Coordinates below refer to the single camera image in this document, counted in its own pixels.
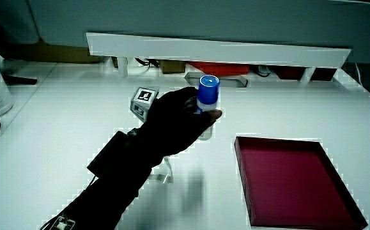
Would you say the person's left hand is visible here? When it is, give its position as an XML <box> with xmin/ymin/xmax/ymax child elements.
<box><xmin>130</xmin><ymin>86</ymin><xmax>223</xmax><ymax>158</ymax></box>

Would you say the glue bottle with blue cap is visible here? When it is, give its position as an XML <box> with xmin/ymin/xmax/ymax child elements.
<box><xmin>194</xmin><ymin>75</ymin><xmax>221</xmax><ymax>142</ymax></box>

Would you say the black forearm sensor box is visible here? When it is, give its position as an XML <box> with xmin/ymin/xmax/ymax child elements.
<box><xmin>86</xmin><ymin>130</ymin><xmax>135</xmax><ymax>179</ymax></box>

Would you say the person's left forearm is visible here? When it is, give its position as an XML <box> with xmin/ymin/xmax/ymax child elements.
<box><xmin>49</xmin><ymin>127</ymin><xmax>165</xmax><ymax>230</ymax></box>

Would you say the white desk shelf riser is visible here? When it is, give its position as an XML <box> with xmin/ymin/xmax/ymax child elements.
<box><xmin>86</xmin><ymin>31</ymin><xmax>352</xmax><ymax>84</ymax></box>

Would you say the white desk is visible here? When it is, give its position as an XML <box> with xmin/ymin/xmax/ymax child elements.
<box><xmin>0</xmin><ymin>59</ymin><xmax>370</xmax><ymax>230</ymax></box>

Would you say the clear acrylic stand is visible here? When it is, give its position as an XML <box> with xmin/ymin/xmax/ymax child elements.
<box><xmin>148</xmin><ymin>155</ymin><xmax>174</xmax><ymax>185</ymax></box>

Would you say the orange box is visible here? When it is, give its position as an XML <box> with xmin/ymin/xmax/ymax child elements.
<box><xmin>187</xmin><ymin>61</ymin><xmax>251</xmax><ymax>77</ymax></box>

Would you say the grey metal tray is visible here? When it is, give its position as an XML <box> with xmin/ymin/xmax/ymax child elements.
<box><xmin>184</xmin><ymin>72</ymin><xmax>249</xmax><ymax>88</ymax></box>

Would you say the large grey divider panel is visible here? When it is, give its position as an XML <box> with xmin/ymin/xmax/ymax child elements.
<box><xmin>27</xmin><ymin>0</ymin><xmax>370</xmax><ymax>65</ymax></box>

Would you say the dark red box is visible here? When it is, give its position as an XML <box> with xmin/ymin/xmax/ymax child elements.
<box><xmin>271</xmin><ymin>65</ymin><xmax>338</xmax><ymax>82</ymax></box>

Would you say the dark red tray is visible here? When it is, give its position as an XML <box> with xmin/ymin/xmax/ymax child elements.
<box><xmin>234</xmin><ymin>135</ymin><xmax>369</xmax><ymax>230</ymax></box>

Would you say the brown cardboard box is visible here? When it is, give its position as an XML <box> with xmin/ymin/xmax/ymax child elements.
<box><xmin>0</xmin><ymin>40</ymin><xmax>102</xmax><ymax>64</ymax></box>

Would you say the black flat object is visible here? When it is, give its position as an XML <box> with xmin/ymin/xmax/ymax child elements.
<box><xmin>2</xmin><ymin>74</ymin><xmax>39</xmax><ymax>86</ymax></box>

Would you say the small grey divider panel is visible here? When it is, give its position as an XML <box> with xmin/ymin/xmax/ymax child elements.
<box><xmin>0</xmin><ymin>0</ymin><xmax>41</xmax><ymax>45</ymax></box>

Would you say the black cable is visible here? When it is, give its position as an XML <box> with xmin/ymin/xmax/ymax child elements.
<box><xmin>134</xmin><ymin>57</ymin><xmax>160</xmax><ymax>68</ymax></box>

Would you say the white cable connector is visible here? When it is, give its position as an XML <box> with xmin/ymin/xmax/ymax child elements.
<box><xmin>48</xmin><ymin>214</ymin><xmax>77</xmax><ymax>230</ymax></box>

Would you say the white cable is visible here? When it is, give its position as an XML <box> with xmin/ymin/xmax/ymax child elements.
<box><xmin>355</xmin><ymin>62</ymin><xmax>365</xmax><ymax>88</ymax></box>

